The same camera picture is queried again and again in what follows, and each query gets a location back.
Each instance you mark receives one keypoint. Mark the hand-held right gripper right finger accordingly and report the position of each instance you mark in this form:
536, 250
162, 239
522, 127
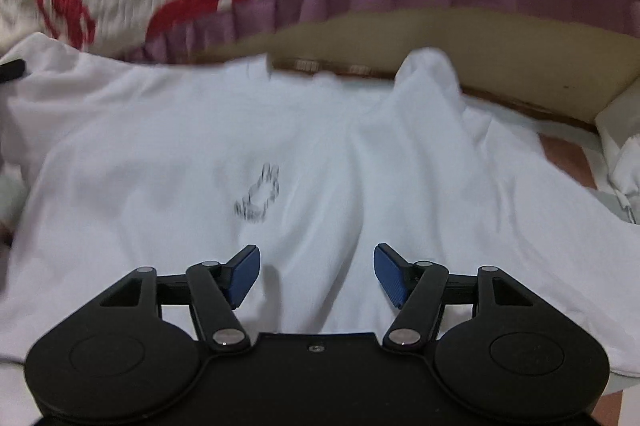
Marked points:
387, 275

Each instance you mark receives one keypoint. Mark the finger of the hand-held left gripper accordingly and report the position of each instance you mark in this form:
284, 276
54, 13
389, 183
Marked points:
10, 70

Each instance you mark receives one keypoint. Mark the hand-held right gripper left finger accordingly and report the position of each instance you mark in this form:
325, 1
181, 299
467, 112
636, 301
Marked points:
245, 276

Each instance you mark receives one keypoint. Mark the white shirt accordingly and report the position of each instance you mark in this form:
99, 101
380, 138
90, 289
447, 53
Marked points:
200, 131

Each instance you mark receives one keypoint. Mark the checked cartoon rug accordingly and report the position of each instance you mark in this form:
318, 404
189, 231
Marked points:
565, 156

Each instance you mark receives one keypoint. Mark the white cloth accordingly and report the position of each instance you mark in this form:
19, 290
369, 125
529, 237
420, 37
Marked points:
620, 141

